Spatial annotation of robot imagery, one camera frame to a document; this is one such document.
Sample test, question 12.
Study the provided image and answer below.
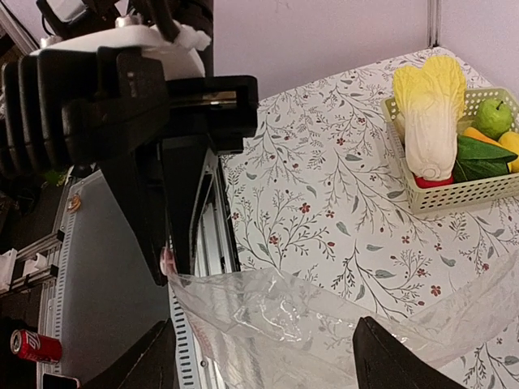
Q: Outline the toy napa cabbage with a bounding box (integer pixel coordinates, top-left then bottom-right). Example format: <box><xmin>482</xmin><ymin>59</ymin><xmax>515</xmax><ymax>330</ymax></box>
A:
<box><xmin>393</xmin><ymin>56</ymin><xmax>466</xmax><ymax>182</ymax></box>

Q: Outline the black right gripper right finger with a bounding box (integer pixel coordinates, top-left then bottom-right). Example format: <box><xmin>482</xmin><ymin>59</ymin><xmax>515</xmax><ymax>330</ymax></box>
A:
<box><xmin>353</xmin><ymin>316</ymin><xmax>461</xmax><ymax>389</ymax></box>

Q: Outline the clear zip top bag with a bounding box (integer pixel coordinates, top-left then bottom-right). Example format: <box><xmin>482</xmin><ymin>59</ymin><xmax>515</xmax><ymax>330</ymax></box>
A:
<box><xmin>160</xmin><ymin>250</ymin><xmax>518</xmax><ymax>388</ymax></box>

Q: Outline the yellow toy lemon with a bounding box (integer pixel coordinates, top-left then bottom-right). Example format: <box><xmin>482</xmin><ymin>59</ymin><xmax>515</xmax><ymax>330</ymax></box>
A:
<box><xmin>498</xmin><ymin>130</ymin><xmax>519</xmax><ymax>173</ymax></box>

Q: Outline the red soda can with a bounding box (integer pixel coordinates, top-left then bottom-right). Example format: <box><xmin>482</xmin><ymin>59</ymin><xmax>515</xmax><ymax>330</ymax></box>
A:
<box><xmin>10</xmin><ymin>330</ymin><xmax>62</xmax><ymax>364</ymax></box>

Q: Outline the green toy leaf vegetable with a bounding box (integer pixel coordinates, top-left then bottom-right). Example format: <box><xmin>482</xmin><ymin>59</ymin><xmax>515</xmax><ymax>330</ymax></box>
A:
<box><xmin>453</xmin><ymin>135</ymin><xmax>518</xmax><ymax>183</ymax></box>

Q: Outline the floral patterned table mat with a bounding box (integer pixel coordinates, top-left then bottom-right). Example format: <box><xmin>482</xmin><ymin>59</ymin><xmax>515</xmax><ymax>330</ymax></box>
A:
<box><xmin>221</xmin><ymin>46</ymin><xmax>519</xmax><ymax>389</ymax></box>

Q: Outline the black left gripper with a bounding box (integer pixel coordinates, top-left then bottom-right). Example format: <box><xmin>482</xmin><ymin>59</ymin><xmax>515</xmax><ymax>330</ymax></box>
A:
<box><xmin>62</xmin><ymin>47</ymin><xmax>259</xmax><ymax>286</ymax></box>

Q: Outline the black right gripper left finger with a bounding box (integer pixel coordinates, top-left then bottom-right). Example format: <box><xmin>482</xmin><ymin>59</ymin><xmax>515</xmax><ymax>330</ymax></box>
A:
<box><xmin>82</xmin><ymin>318</ymin><xmax>177</xmax><ymax>389</ymax></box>

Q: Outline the red toy food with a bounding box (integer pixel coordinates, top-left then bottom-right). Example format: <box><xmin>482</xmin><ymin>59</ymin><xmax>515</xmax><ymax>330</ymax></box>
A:
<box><xmin>414</xmin><ymin>175</ymin><xmax>453</xmax><ymax>189</ymax></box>

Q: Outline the right aluminium frame post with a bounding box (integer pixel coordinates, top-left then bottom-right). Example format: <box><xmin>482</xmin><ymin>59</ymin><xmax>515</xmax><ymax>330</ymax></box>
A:
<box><xmin>427</xmin><ymin>0</ymin><xmax>441</xmax><ymax>49</ymax></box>

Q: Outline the pale green plastic basket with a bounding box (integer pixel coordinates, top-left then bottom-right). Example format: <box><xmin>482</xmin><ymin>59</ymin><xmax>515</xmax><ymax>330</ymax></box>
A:
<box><xmin>380</xmin><ymin>87</ymin><xmax>518</xmax><ymax>214</ymax></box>

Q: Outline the green toy apple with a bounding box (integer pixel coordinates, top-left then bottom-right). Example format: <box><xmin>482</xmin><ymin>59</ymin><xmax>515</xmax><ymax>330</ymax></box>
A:
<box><xmin>474</xmin><ymin>99</ymin><xmax>513</xmax><ymax>141</ymax></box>

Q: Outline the front aluminium rail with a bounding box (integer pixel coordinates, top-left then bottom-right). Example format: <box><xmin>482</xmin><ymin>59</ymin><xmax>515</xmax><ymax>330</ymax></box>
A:
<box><xmin>1</xmin><ymin>173</ymin><xmax>224</xmax><ymax>388</ymax></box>

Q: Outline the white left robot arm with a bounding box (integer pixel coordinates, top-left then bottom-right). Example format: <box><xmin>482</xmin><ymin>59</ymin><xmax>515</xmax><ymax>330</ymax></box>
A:
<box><xmin>1</xmin><ymin>1</ymin><xmax>259</xmax><ymax>286</ymax></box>

